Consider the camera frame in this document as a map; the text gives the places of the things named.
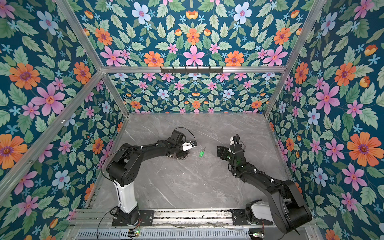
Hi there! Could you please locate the key with green cover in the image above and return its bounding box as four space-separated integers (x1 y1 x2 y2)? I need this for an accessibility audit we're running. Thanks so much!
199 147 206 158

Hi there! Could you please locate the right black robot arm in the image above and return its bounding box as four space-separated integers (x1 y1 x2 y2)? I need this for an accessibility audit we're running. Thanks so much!
217 142 313 234

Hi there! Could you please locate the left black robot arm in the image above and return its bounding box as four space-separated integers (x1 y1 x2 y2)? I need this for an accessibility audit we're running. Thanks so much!
106 128 197 227

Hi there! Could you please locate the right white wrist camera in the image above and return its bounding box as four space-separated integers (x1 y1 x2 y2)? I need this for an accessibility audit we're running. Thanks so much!
229 135 240 153

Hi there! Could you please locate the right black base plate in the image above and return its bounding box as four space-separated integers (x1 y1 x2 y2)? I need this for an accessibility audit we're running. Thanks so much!
229 209 273 226

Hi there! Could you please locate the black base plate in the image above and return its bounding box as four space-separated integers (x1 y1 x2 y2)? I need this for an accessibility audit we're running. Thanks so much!
229 209 273 226
112 210 155 227

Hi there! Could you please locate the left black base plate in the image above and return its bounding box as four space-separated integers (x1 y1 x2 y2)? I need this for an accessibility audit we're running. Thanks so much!
112 210 155 227

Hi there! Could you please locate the black hook rail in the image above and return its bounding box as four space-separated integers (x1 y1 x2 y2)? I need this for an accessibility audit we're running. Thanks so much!
160 67 224 74

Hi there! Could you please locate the white slotted cable duct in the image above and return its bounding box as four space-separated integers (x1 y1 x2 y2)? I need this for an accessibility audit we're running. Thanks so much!
75 229 251 240

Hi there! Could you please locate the aluminium front rail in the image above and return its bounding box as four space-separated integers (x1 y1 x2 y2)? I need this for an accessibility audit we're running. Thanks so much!
67 208 319 232

